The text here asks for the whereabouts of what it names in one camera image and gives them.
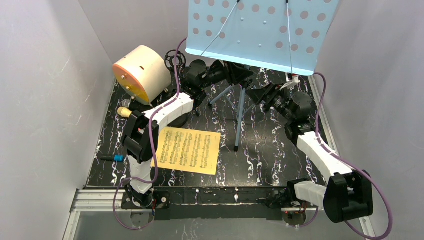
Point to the aluminium frame rail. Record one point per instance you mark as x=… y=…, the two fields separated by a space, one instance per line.
x=199 y=213

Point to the white and orange drum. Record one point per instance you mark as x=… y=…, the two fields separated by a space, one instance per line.
x=143 y=74

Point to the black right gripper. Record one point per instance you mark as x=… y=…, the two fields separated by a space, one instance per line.
x=267 y=96

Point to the black round microphone stand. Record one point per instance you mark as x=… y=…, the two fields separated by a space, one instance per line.
x=177 y=121

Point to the yellow sheet music page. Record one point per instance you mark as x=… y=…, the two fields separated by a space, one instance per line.
x=188 y=150

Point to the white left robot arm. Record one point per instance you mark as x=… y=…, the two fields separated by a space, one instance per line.
x=141 y=133

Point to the beige microphone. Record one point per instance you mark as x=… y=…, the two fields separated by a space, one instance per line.
x=124 y=112

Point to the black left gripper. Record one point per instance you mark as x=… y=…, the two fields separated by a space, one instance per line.
x=227 y=71

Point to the black tripod microphone stand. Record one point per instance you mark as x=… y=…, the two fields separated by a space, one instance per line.
x=174 y=63

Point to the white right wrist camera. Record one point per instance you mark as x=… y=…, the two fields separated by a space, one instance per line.
x=291 y=81

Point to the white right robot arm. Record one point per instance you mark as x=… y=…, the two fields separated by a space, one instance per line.
x=348 y=194

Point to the black and blue marker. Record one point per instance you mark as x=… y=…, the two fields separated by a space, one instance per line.
x=112 y=158

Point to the blue music stand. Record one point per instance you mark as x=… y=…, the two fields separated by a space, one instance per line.
x=280 y=35

